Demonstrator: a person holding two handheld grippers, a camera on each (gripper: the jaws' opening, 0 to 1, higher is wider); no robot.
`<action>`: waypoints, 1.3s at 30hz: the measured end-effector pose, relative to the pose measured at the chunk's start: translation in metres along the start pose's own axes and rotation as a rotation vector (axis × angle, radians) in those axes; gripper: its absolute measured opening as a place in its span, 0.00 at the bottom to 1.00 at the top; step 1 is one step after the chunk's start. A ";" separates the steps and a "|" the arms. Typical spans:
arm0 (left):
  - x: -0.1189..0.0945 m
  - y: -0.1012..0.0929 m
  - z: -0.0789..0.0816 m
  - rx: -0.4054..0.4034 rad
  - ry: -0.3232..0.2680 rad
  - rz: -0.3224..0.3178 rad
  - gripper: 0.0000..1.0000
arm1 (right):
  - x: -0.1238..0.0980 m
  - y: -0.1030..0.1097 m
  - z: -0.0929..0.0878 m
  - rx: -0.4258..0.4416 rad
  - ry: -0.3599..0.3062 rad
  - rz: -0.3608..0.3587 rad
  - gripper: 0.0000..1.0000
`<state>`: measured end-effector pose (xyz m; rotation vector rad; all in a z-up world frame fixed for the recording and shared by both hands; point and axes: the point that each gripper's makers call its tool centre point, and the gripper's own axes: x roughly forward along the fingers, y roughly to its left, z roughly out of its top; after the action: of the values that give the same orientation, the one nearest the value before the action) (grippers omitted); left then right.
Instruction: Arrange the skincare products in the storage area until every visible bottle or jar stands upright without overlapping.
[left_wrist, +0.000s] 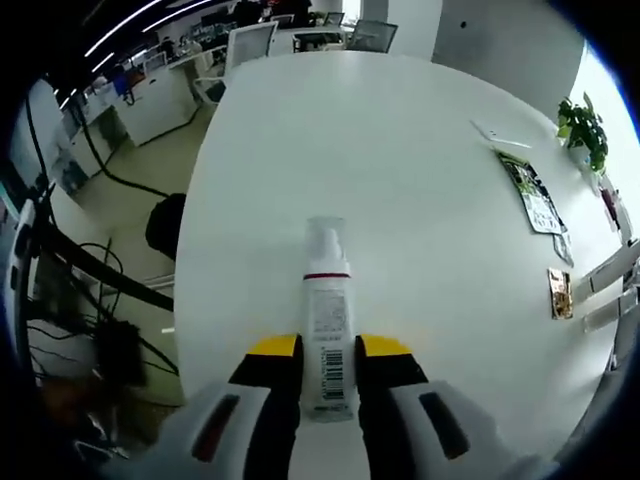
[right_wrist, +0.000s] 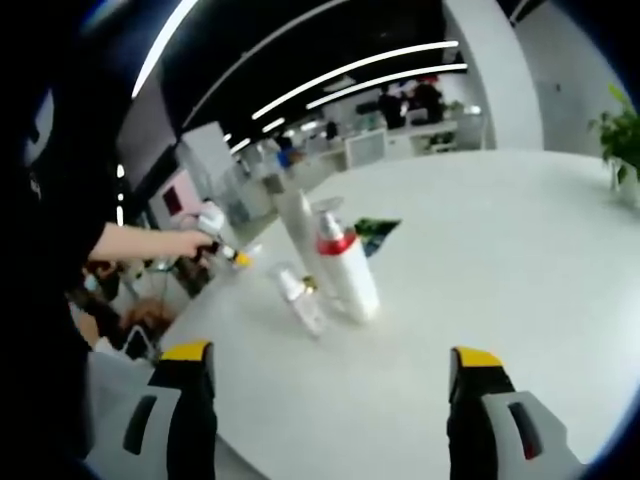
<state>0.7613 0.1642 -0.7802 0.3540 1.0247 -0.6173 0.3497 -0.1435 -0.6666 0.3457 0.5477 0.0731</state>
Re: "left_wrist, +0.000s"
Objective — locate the black bag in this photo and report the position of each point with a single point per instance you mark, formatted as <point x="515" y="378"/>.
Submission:
<point x="165" y="225"/>

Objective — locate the grey mesh office chair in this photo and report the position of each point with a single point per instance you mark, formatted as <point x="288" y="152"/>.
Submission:
<point x="375" y="35"/>

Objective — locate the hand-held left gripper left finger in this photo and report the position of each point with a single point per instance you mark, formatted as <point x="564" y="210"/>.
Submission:
<point x="280" y="390"/>

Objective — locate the white power strip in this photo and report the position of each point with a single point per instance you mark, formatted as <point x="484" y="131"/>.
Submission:
<point x="500" y="134"/>

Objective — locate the white skincare tube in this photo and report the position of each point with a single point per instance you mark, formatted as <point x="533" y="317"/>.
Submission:
<point x="600" y="282"/>

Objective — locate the white backed office chair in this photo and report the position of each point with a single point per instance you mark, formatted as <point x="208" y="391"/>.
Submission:
<point x="252" y="47"/>

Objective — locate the black floor box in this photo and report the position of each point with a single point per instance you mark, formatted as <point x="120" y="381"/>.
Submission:
<point x="120" y="350"/>

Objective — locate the gold foil packet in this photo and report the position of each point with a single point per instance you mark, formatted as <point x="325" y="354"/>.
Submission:
<point x="560" y="292"/>

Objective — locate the red tool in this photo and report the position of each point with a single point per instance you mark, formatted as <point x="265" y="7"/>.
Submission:
<point x="609" y="202"/>

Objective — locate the white desk cabinet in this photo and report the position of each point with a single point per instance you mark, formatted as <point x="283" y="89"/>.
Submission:
<point x="165" y="105"/>

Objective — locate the potted green plant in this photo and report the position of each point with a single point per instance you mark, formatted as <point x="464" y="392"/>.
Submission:
<point x="582" y="130"/>

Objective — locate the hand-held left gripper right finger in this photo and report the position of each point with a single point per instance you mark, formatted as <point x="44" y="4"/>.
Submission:
<point x="385" y="390"/>

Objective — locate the white skincare bottle red collar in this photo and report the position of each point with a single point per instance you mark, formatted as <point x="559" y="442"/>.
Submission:
<point x="607" y="312"/>

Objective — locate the green foil packet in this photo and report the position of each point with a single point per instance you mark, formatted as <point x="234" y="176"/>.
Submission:
<point x="537" y="195"/>

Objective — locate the small white skincare bottle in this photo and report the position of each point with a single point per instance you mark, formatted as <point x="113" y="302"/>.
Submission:
<point x="327" y="310"/>

